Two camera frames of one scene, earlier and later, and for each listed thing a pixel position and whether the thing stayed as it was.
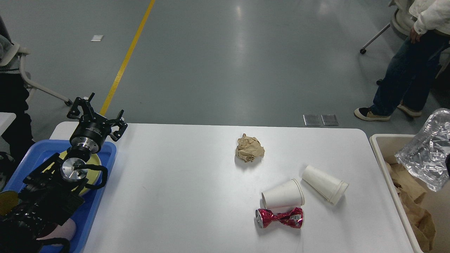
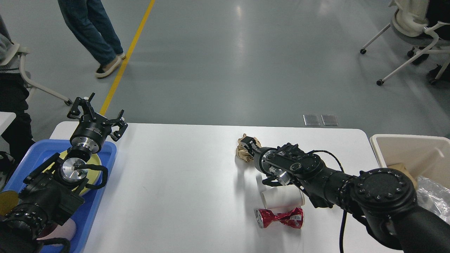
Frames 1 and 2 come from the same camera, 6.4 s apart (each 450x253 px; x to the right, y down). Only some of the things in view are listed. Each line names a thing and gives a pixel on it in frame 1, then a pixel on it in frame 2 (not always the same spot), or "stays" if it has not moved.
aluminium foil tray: (424, 159) → (434, 197)
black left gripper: (90, 133) stays
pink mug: (67, 230) stays
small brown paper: (249, 148) stays
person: (406, 82) → (89, 22)
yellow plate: (92, 177) stays
